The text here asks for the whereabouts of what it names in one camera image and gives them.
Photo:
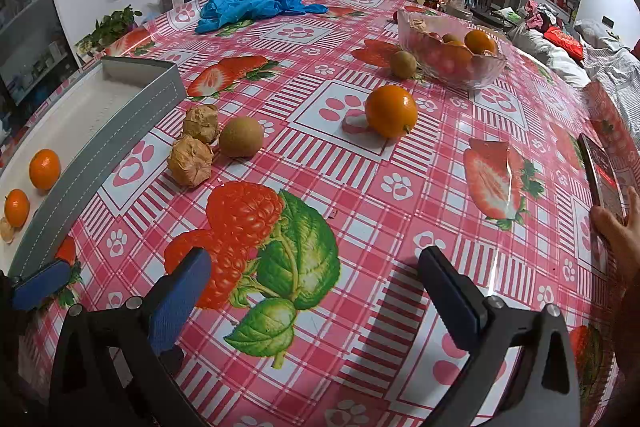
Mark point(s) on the wall switch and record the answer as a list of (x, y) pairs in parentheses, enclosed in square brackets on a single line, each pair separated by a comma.
[(609, 21)]

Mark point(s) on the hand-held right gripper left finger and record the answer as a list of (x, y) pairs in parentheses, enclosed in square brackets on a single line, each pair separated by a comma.
[(181, 299)]

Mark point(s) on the grey striped sofa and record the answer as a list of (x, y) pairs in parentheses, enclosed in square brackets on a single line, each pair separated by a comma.
[(605, 62)]

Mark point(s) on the blue rubber gloves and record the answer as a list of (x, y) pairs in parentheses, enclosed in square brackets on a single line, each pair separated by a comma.
[(250, 7)]

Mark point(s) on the red checked strawberry tablecloth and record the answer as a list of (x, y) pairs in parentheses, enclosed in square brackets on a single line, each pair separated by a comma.
[(350, 187)]

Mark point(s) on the clear glass bowl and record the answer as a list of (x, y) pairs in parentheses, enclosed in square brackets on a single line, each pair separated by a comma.
[(480, 76)]

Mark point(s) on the black smartphone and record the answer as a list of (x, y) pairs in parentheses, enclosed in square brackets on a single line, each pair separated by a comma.
[(602, 172)]

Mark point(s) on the person's right hand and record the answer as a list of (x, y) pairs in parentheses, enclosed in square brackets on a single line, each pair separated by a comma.
[(620, 247)]

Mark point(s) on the glass door cabinet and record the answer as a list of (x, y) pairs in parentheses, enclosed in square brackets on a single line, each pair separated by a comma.
[(30, 52)]

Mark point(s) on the grey pillow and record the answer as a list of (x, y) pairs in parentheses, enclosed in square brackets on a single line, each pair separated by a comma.
[(594, 30)]

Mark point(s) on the brown kiwi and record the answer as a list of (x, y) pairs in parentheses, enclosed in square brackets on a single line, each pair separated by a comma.
[(403, 64), (451, 38), (241, 137)]

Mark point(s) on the green potted plant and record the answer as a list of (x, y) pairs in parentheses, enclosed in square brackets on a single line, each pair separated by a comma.
[(112, 27)]

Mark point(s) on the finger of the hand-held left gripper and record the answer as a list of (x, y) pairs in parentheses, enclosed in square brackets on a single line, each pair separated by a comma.
[(40, 284)]

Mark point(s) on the open white cardboard box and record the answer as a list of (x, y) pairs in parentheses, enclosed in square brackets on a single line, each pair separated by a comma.
[(170, 0)]

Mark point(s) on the pile of clothes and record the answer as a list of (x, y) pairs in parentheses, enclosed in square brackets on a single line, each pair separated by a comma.
[(537, 14)]

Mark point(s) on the grey rectangular tray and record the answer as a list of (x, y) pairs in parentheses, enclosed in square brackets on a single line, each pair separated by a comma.
[(100, 117)]

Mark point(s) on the small red cushion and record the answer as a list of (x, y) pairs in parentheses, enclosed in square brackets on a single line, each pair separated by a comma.
[(565, 41)]

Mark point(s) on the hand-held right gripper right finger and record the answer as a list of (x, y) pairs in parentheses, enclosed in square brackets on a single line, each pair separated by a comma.
[(447, 302)]

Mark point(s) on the small orange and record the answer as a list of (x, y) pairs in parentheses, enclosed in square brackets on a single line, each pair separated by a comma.
[(16, 208)]

